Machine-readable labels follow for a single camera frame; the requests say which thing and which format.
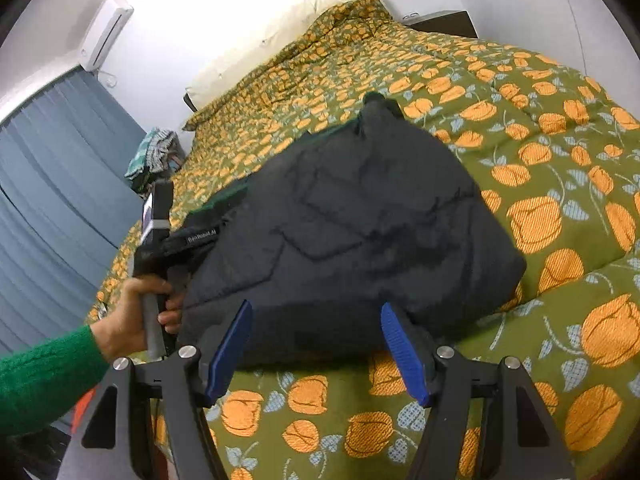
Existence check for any white wardrobe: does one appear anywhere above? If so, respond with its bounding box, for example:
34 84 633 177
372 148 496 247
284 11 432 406
442 0 636 111

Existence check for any blue-grey curtain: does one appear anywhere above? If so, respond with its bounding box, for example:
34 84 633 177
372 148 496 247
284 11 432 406
0 65 151 356

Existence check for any cream pillow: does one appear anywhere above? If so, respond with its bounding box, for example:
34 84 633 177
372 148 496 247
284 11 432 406
184 0 381 111

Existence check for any dark wooden nightstand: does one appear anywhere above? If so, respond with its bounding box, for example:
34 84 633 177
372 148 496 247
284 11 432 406
402 9 479 39

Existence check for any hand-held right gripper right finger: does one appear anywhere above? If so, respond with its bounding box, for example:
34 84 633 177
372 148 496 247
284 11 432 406
380 302 576 480

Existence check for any black puffer jacket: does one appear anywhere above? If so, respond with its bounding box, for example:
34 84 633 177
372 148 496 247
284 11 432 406
170 91 528 373

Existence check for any green orange floral quilt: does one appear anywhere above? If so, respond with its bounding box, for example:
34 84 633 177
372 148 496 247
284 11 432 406
85 0 640 480

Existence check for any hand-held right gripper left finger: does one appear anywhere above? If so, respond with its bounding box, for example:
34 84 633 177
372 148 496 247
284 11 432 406
59 300 253 480

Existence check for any pile of clothes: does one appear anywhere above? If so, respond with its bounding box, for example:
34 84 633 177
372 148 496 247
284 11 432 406
124 127 187 196

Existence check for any white air conditioner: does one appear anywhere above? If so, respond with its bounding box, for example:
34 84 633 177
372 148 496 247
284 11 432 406
80 0 135 72

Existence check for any person's left forearm green sleeve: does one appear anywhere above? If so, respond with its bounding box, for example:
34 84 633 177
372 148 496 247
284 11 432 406
0 325 111 438

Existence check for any person's left hand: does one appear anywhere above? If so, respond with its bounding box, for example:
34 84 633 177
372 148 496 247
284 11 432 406
90 275 183 361

